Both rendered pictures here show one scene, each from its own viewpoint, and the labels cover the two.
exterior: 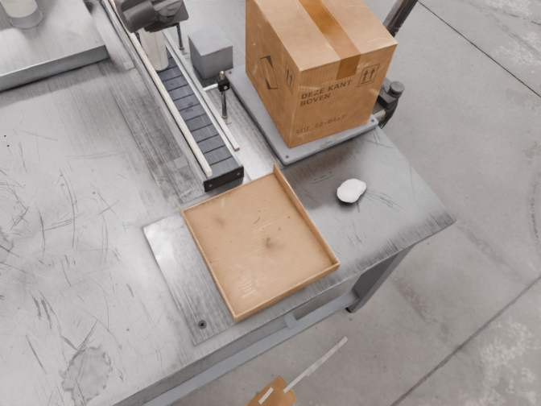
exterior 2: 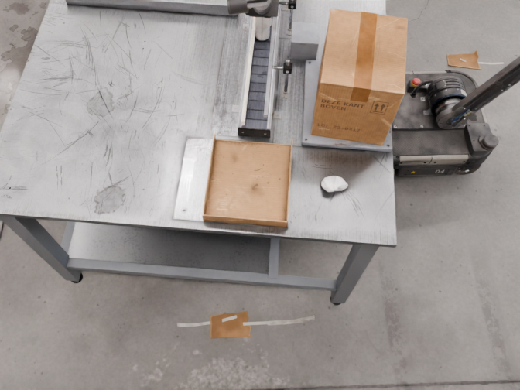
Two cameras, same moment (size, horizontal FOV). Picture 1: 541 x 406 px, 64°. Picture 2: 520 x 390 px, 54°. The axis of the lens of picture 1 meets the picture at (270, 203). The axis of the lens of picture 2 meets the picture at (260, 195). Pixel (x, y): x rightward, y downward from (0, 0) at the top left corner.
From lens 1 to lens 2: 0.71 m
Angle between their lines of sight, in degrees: 18
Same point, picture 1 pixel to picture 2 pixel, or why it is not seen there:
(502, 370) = not seen: outside the picture
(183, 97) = (262, 65)
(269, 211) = (269, 168)
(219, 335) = (189, 221)
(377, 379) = (319, 362)
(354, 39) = (374, 77)
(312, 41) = (344, 66)
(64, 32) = not seen: outside the picture
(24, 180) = (139, 74)
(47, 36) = not seen: outside the picture
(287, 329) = (266, 277)
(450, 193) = (494, 263)
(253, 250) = (242, 186)
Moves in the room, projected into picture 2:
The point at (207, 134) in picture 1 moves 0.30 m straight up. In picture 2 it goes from (261, 98) to (262, 32)
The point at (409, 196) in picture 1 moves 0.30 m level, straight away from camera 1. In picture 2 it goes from (374, 210) to (457, 181)
